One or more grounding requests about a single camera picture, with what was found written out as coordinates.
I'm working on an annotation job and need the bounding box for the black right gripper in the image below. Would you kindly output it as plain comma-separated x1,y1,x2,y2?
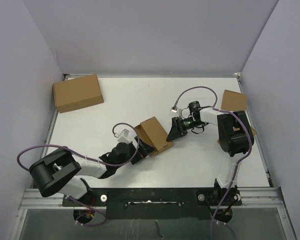
167,117,204,142

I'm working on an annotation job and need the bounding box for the cardboard box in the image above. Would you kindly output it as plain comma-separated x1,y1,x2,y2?
53,74,104,114
220,90,248,112
134,116,174,156
217,127,257,144

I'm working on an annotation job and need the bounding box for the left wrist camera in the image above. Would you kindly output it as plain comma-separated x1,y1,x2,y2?
114,129,130,144

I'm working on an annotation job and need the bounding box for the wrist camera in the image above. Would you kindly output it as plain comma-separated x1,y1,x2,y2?
114,129,130,144
170,106,182,115

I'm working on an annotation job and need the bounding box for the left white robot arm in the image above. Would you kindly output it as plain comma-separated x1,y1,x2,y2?
29,141,155,206

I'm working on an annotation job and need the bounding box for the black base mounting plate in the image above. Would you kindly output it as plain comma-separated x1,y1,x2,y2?
62,186,242,222

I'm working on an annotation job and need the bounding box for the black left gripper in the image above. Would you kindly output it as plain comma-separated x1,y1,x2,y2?
116,136,155,169

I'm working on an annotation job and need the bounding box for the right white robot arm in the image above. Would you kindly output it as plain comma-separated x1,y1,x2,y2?
166,101,254,205

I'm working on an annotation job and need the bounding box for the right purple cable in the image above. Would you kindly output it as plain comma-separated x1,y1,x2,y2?
173,86,253,240

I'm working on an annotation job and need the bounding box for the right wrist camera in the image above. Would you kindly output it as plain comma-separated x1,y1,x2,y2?
170,106,182,115

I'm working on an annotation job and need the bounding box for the aluminium table frame rail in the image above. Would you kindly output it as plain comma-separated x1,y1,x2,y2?
12,77,296,240

